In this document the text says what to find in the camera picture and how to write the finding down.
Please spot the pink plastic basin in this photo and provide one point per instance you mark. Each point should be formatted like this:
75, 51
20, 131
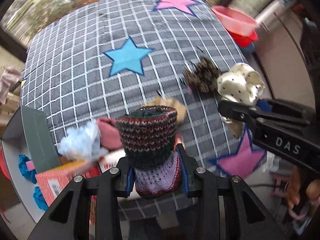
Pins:
235, 21

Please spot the pink white towel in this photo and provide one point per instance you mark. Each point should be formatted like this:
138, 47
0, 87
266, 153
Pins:
9, 78

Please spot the grey white storage box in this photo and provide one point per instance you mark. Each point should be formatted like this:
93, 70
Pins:
28, 148

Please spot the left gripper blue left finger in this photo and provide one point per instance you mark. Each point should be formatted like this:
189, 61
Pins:
130, 181

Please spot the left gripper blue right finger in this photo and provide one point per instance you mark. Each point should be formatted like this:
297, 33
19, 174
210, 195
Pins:
184, 168

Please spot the beige sock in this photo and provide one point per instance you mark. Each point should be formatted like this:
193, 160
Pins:
170, 102

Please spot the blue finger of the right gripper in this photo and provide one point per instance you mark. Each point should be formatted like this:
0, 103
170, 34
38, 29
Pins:
264, 106
239, 112

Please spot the light blue fluffy scrunchie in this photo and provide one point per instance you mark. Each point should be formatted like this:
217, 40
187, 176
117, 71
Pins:
82, 143

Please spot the white dotted cloth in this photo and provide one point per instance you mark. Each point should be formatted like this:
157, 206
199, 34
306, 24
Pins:
241, 84

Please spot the red plastic basin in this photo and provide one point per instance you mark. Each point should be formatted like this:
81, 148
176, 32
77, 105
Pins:
244, 41

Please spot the blue cloth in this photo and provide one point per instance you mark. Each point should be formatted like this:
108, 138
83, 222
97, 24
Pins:
39, 199
28, 175

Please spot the orange printed packet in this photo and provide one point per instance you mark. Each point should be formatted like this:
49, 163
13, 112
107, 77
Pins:
110, 160

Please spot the leopard print scrunchie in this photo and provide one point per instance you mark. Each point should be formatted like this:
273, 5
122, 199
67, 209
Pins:
204, 76

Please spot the striped knitted sock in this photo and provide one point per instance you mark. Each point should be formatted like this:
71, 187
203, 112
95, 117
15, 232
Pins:
148, 137

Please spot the pink sock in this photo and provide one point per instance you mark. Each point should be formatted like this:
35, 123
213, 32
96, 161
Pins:
109, 135

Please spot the pink sponge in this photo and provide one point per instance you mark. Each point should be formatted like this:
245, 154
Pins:
30, 165

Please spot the grey checked star tablecloth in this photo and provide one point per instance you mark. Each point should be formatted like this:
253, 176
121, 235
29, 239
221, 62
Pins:
110, 57

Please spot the pink tissue box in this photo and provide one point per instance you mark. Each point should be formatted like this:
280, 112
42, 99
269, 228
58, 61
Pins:
52, 182

